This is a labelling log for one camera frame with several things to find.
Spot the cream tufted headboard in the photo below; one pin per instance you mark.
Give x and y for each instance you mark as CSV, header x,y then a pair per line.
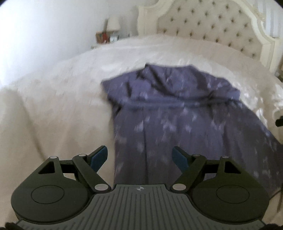
x,y
236,24

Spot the white nightstand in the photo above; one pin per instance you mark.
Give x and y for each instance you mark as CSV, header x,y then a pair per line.
x,y
95,46

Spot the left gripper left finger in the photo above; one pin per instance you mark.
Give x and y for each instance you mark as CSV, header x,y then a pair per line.
x,y
87,167

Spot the white bed comforter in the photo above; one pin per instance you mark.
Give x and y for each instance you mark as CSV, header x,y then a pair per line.
x,y
63,111

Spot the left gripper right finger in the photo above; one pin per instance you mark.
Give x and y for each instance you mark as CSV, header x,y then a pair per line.
x,y
191,168

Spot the small white alarm clock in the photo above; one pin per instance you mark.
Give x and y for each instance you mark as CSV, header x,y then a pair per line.
x,y
113,38

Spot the white table lamp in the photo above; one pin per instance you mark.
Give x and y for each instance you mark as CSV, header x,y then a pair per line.
x,y
113,25

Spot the red picture frame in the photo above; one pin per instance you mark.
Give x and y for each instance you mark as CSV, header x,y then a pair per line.
x,y
102,38

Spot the purple patterned hooded jacket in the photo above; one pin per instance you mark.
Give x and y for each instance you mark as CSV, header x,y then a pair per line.
x,y
157,108

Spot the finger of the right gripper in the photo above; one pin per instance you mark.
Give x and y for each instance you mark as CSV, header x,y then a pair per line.
x,y
279,122

